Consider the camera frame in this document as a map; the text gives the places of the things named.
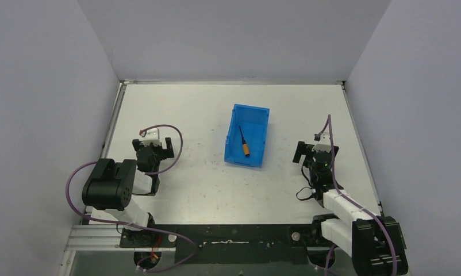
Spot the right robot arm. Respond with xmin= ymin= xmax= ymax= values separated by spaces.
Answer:
xmin=293 ymin=141 xmax=409 ymax=275

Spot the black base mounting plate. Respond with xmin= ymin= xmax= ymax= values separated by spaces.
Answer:
xmin=120 ymin=224 xmax=332 ymax=266

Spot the blue plastic bin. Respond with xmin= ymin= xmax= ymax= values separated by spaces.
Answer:
xmin=224 ymin=104 xmax=270 ymax=167

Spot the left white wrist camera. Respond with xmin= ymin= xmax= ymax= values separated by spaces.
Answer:
xmin=139 ymin=128 xmax=161 ymax=145

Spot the aluminium frame rail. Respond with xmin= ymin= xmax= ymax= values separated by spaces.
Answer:
xmin=66 ymin=224 xmax=331 ymax=251

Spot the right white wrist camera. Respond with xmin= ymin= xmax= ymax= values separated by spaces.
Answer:
xmin=312 ymin=132 xmax=332 ymax=153

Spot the purple cable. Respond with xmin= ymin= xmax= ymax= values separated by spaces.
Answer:
xmin=65 ymin=124 xmax=198 ymax=274
xmin=316 ymin=114 xmax=399 ymax=276

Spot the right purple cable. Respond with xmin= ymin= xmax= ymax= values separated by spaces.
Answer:
xmin=316 ymin=114 xmax=399 ymax=276

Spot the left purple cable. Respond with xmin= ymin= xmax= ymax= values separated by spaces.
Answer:
xmin=65 ymin=124 xmax=198 ymax=274

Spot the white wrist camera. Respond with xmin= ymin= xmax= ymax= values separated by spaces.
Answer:
xmin=139 ymin=128 xmax=161 ymax=145
xmin=312 ymin=132 xmax=332 ymax=153

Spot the orange black screwdriver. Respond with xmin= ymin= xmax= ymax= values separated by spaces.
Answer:
xmin=239 ymin=127 xmax=251 ymax=157

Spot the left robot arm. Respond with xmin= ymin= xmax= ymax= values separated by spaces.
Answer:
xmin=82 ymin=137 xmax=175 ymax=247

